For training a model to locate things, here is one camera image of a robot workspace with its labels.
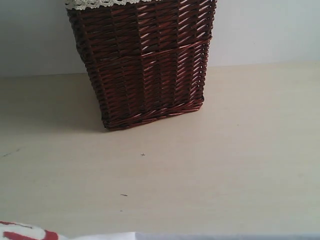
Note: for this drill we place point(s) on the dark brown wicker basket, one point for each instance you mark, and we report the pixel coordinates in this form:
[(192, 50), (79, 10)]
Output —
[(146, 61)]

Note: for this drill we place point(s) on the white shirt garment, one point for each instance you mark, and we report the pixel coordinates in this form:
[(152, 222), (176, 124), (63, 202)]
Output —
[(21, 231)]

